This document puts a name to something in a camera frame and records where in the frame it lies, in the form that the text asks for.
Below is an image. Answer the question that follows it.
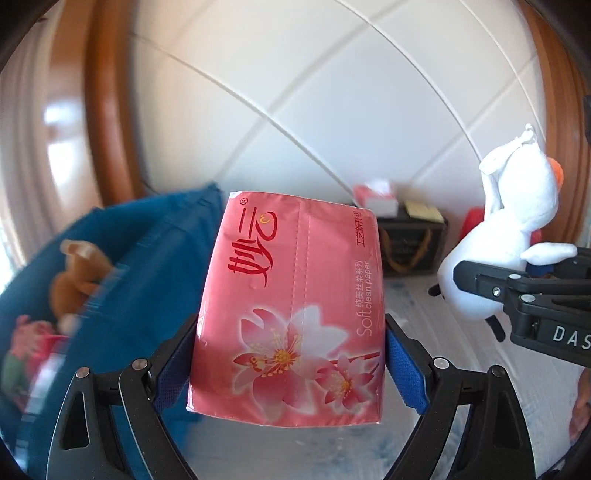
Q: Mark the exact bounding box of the white plush toy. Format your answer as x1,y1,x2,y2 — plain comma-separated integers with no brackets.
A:
429,124,575,342

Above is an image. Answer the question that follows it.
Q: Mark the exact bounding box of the pink tissue pack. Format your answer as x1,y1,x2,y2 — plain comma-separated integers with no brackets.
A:
186,191,386,428

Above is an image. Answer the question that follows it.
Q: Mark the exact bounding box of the pink pig plush red dress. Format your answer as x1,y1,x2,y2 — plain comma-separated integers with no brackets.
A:
1,315,69,412

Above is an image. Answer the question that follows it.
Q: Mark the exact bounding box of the person's right hand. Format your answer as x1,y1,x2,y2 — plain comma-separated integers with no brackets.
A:
569,368,591,443

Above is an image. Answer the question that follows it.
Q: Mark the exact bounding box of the red plastic suitcase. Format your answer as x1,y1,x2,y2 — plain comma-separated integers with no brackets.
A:
459,207,542,245

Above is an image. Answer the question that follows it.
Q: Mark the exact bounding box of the black gift bag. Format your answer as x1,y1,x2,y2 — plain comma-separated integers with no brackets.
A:
378,214,449,278

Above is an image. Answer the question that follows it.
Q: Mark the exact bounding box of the yellow notepad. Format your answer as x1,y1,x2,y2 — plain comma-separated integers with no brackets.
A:
404,200,446,223

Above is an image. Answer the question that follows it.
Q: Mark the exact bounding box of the small tissue box pink white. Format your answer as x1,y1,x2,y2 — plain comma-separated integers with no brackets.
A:
353,179,399,218

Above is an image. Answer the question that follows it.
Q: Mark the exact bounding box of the brown plush toy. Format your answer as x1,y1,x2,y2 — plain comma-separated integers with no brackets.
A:
49,239,114,331

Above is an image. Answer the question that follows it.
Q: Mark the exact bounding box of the blue plastic crate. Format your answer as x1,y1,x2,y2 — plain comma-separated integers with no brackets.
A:
1,184,223,479

